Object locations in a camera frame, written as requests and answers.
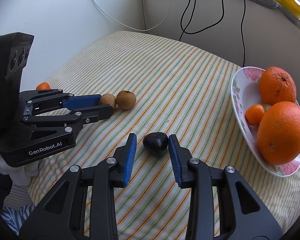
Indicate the dark plum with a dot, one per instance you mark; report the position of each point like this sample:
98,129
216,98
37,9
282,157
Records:
156,143

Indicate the small orange kumquat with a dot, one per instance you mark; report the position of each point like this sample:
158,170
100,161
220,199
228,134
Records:
43,86

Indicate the floral white plate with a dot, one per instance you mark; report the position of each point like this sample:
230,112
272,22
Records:
245,93

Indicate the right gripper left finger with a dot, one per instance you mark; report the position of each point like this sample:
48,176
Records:
81,204

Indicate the medium orange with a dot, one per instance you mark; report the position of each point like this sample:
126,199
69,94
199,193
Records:
276,85

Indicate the yellow green grape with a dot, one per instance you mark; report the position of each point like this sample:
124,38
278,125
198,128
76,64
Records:
266,106

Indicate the large orange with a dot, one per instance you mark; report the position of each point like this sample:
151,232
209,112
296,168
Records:
278,134

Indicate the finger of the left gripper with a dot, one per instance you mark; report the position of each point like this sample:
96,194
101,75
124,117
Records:
83,101
87,115

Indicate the striped table cloth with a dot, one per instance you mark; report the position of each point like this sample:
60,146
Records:
181,90

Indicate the small orange tomato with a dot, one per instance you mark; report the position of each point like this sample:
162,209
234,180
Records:
254,114

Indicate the white gloved left hand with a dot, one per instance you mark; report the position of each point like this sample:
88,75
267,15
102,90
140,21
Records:
21,176

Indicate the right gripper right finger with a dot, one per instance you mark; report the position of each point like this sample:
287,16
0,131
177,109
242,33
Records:
223,205

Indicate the brown longan fruit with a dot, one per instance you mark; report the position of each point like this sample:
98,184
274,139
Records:
108,99
126,100

